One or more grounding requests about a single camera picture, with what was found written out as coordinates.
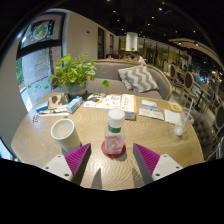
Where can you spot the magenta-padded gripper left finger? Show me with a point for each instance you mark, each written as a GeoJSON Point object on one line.
{"type": "Point", "coordinates": [58, 166]}

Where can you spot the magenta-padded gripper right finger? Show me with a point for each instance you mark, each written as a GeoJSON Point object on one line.
{"type": "Point", "coordinates": [166, 166]}

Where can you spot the clear bottle with white cap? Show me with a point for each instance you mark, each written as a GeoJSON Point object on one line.
{"type": "Point", "coordinates": [115, 140]}

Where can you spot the white and green mug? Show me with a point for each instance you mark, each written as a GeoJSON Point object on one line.
{"type": "Point", "coordinates": [66, 135]}

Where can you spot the clear plastic cup with straw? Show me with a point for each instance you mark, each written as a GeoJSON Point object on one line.
{"type": "Point", "coordinates": [181, 128]}

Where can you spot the flat round red coaster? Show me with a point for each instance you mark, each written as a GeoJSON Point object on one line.
{"type": "Point", "coordinates": [104, 151]}

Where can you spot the white napkin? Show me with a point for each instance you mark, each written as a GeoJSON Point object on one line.
{"type": "Point", "coordinates": [171, 116]}

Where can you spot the pill blister pack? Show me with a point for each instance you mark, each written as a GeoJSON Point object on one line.
{"type": "Point", "coordinates": [35, 119]}

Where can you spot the white teal pen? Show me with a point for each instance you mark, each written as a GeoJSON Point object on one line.
{"type": "Point", "coordinates": [53, 111]}

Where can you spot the small yellow card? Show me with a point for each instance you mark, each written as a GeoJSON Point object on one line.
{"type": "Point", "coordinates": [175, 106]}

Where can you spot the flat blue box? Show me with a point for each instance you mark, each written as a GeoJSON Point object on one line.
{"type": "Point", "coordinates": [42, 106]}

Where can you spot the small teal white box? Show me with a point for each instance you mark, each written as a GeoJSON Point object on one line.
{"type": "Point", "coordinates": [74, 105]}

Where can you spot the blue white card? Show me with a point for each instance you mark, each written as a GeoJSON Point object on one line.
{"type": "Point", "coordinates": [149, 104]}

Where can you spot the brown patterned pouch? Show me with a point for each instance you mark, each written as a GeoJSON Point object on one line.
{"type": "Point", "coordinates": [58, 101]}

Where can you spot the white orange box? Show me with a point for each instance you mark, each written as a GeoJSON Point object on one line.
{"type": "Point", "coordinates": [129, 106]}

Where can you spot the group of dining chairs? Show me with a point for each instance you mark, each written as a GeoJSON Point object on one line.
{"type": "Point", "coordinates": [188, 80]}

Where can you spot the grey white chevron cushion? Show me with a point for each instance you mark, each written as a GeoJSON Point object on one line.
{"type": "Point", "coordinates": [138, 79]}

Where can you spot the green potted plant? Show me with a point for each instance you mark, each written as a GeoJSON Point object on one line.
{"type": "Point", "coordinates": [73, 71]}

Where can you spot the grey curved sofa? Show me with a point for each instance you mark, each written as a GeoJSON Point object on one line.
{"type": "Point", "coordinates": [110, 71]}

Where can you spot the person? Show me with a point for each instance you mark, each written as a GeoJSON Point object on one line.
{"type": "Point", "coordinates": [139, 58]}

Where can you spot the colourful window poster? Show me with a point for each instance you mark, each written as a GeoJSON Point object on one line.
{"type": "Point", "coordinates": [41, 31]}

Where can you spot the group of ceiling lights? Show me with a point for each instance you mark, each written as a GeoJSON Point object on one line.
{"type": "Point", "coordinates": [160, 9]}

